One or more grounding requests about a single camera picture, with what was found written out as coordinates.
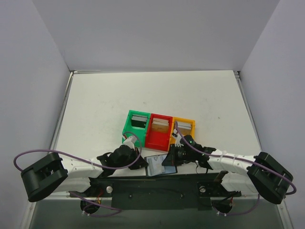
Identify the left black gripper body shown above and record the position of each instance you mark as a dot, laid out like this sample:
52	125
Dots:
136	159

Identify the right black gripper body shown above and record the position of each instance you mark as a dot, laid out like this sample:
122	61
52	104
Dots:
172	155

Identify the black card holder wallet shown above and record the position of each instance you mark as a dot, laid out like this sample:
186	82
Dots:
155	167

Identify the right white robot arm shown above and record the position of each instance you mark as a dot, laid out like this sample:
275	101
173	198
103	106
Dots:
260	173

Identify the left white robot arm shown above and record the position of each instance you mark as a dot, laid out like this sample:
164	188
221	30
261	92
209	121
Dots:
53	173

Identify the tan cards in red bin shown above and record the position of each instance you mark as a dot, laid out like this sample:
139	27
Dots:
160	125

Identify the dark cards in green bin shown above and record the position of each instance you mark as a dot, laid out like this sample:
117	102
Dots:
139	121

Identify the yellow plastic bin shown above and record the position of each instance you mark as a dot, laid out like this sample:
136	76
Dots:
177	119

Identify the red plastic bin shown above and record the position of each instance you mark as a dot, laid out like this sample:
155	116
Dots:
156	140

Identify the green plastic bin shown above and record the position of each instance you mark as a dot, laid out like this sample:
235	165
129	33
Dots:
140	132

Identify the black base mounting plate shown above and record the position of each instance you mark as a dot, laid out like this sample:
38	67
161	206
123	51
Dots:
145	198

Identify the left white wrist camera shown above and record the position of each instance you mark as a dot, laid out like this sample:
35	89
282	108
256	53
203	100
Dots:
130	141

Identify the aluminium frame rail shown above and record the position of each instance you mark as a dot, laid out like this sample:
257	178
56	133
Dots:
208	186

